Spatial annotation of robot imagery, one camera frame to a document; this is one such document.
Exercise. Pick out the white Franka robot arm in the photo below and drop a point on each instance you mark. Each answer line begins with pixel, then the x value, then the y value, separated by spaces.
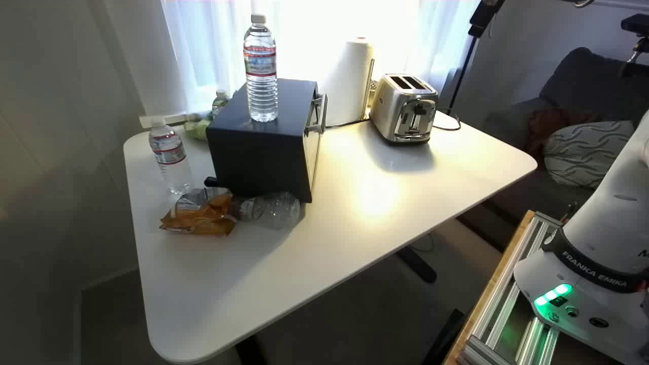
pixel 609 229

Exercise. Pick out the crumpled clear plastic bag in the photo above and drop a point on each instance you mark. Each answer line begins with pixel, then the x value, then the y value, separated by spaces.
pixel 274 209

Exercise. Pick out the black toaster oven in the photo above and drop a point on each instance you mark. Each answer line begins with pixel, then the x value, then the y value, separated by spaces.
pixel 264 144

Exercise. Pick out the white paper towel roll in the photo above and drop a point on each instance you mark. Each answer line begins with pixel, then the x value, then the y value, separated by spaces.
pixel 349 82

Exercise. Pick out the silver two-slot toaster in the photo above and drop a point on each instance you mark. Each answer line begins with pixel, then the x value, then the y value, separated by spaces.
pixel 405 108

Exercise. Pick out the black table leg foot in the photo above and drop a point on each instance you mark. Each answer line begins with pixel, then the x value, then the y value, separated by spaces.
pixel 419 265

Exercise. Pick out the tall clear water bottle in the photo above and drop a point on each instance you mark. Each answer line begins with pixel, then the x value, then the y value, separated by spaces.
pixel 260 73

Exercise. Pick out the orange snack bag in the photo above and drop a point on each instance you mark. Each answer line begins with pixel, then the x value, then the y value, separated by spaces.
pixel 199 218

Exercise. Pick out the green leafy plant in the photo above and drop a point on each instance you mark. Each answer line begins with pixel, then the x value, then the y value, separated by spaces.
pixel 197 130

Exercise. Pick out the clear water bottle dark label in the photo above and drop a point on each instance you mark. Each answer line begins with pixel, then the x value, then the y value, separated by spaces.
pixel 170 155

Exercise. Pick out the white sheer curtain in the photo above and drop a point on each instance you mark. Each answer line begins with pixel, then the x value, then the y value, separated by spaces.
pixel 203 48

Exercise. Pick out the wood and aluminium robot stand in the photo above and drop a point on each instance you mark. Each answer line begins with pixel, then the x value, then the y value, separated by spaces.
pixel 503 297

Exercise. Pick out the grey patterned pillow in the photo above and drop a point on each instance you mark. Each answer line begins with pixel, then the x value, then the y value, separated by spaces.
pixel 585 152

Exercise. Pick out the dark sofa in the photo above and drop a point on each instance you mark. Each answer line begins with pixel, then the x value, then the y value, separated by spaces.
pixel 588 83

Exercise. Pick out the black camera tripod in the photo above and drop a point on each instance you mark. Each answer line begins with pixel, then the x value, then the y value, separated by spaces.
pixel 477 27

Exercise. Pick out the black camera on stand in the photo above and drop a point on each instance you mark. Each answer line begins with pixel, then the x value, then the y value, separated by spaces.
pixel 638 30

